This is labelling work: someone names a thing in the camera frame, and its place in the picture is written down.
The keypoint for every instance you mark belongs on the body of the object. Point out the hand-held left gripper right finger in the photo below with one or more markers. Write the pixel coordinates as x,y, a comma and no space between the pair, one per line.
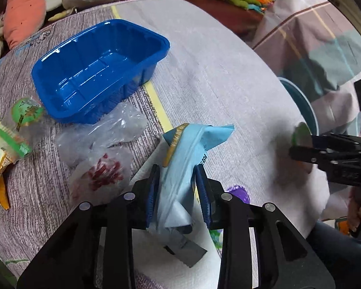
203,198

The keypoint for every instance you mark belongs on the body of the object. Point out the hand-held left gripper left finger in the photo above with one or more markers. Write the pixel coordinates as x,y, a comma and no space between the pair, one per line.
152,198

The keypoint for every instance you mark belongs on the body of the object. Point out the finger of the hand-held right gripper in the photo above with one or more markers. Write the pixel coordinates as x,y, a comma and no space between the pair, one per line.
337,141
319,156

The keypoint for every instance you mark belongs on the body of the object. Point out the purple dog-print capsule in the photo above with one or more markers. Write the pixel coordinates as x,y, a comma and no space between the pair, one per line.
239,194

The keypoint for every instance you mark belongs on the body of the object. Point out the light blue packet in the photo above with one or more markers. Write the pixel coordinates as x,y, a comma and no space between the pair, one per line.
180,168

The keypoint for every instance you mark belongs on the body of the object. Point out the teal trash bin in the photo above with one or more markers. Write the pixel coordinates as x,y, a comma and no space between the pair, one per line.
303,105

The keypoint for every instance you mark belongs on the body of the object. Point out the blue plastic tray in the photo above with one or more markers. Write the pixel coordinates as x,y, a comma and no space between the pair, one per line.
90,75

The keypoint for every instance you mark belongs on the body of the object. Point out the person's right hand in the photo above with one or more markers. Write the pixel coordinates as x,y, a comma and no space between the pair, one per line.
356,213

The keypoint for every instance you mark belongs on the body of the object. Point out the clear bag with red print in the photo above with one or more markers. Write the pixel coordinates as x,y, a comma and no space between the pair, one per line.
105,153

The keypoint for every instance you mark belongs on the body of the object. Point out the person's leg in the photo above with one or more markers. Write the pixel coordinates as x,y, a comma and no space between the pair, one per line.
334,262

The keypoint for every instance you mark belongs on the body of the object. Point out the plaid blanket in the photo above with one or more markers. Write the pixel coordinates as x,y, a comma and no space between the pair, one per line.
313,36

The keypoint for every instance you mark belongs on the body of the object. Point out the clear wrapper with green print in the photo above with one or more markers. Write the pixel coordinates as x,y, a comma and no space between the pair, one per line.
27,114

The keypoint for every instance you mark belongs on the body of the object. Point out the dark red leather sofa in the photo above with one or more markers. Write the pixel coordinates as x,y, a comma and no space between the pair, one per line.
222,18

